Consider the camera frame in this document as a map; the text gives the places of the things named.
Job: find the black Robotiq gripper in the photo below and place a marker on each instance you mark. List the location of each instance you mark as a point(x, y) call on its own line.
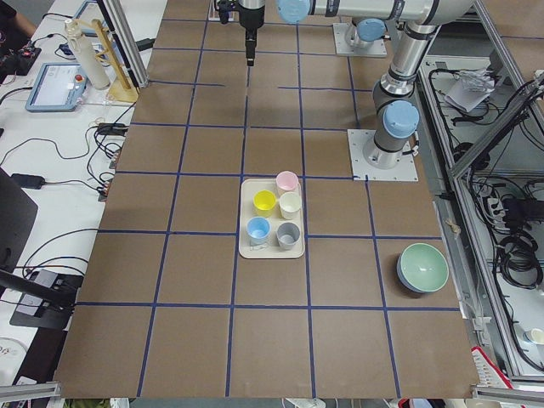
point(250, 16)

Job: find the pink plastic cup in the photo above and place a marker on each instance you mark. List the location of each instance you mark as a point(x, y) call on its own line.
point(286, 181)

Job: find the yellow plastic cup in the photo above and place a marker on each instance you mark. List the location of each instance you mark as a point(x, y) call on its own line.
point(264, 202)

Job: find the cream plastic cup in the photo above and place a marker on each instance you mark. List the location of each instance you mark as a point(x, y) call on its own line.
point(290, 205)

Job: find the light blue plastic cup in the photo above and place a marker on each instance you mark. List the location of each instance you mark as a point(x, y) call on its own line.
point(258, 229)

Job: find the grey plastic cup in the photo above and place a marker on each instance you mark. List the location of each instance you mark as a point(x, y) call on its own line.
point(288, 235)

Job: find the paper cup under table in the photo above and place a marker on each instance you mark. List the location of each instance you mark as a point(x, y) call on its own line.
point(535, 336)

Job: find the wooden rack stand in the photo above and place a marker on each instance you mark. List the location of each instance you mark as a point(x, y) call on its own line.
point(121, 89)

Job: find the beige water bottle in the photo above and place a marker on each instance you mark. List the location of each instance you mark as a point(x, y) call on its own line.
point(83, 50)

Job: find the cream plastic tray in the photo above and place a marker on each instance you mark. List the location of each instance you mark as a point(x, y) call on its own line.
point(271, 249)

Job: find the blue teach pendant tablet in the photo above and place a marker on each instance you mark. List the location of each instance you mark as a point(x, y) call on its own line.
point(59, 87)

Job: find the crumpled white paper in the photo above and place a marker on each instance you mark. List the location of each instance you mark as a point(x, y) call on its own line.
point(471, 89)

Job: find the black power adapter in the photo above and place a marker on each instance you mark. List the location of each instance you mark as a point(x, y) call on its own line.
point(28, 181)

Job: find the green and blue bowl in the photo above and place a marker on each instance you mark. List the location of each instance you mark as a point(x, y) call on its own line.
point(422, 268)

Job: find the black monitor stand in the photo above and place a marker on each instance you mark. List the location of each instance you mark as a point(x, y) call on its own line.
point(47, 298)

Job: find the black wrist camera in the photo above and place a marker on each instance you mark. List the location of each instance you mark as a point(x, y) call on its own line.
point(224, 8)

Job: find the aluminium frame post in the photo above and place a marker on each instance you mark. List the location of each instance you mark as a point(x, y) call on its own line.
point(117, 22)

